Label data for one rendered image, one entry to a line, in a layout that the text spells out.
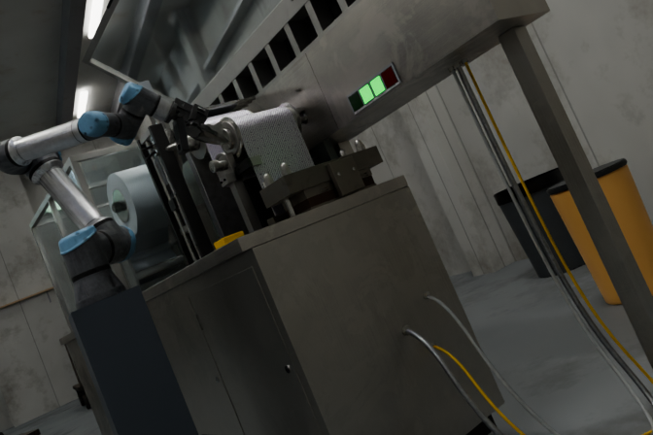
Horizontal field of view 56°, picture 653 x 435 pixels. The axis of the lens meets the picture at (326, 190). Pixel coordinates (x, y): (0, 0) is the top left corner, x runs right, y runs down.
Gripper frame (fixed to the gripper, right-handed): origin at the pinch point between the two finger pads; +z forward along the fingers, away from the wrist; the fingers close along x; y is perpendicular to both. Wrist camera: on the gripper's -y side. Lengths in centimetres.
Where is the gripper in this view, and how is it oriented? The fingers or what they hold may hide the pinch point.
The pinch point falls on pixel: (223, 143)
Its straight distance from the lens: 209.7
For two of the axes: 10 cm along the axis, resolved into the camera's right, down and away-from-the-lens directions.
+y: 1.8, -8.8, 4.5
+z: 8.3, 3.8, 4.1
